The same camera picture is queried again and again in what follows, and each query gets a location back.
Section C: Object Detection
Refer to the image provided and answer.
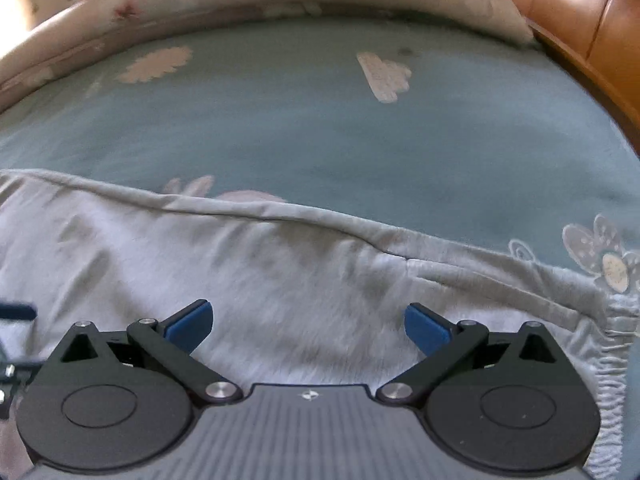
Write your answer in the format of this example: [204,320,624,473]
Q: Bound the wooden headboard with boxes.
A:
[490,0,640,156]

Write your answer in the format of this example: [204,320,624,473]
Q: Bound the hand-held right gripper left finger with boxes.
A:
[45,299,243,405]

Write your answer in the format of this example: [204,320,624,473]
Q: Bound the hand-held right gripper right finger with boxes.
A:
[376,302,571,406]

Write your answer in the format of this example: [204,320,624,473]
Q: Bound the grey drawstring pants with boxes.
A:
[0,169,640,480]

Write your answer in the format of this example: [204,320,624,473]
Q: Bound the teal floral bed sheet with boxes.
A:
[0,17,640,311]

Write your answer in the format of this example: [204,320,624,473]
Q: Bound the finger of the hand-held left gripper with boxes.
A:
[0,301,46,423]

